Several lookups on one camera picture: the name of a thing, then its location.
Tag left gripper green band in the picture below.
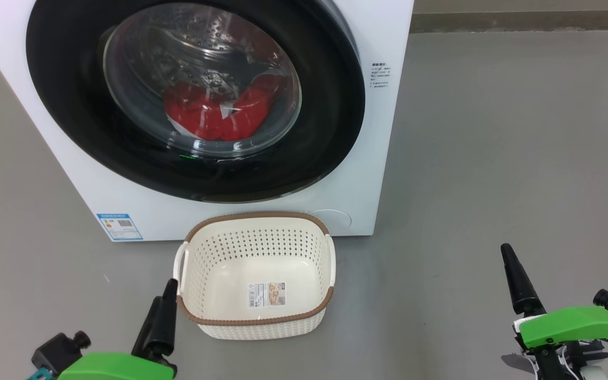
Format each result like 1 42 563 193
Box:
57 278 179 380

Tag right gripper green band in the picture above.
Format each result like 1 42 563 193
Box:
500 243 608 380

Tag black round glass washer door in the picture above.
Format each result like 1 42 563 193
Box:
26 0 366 203

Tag cream perforated basket brown rim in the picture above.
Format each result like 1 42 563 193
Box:
173 212 336 340

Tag printed instruction sticker label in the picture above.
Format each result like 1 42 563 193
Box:
249 282 287 308

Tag white front-load washing machine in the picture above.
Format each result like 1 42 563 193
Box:
0 0 415 242

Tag blue energy label sticker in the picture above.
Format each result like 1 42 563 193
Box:
96 213 144 242

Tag black text notice sticker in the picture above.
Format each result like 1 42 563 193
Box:
370 62 393 88

